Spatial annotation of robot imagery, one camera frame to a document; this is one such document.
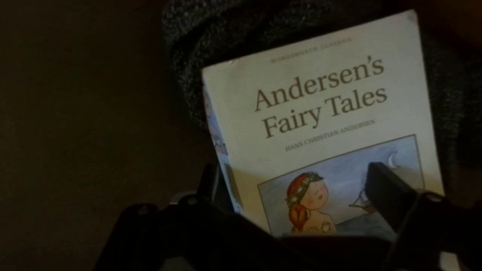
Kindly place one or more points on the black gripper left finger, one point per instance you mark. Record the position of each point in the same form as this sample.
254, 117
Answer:
213, 182

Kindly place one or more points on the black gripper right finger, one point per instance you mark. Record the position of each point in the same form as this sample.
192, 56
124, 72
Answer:
389, 193

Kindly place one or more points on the white fairy tales book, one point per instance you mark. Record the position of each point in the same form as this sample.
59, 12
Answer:
326, 125

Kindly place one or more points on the black knit cloth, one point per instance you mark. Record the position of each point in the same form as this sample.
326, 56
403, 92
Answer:
186, 39

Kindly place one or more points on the gray tufted sofa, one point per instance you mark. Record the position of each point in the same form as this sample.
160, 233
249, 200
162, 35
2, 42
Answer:
76, 125

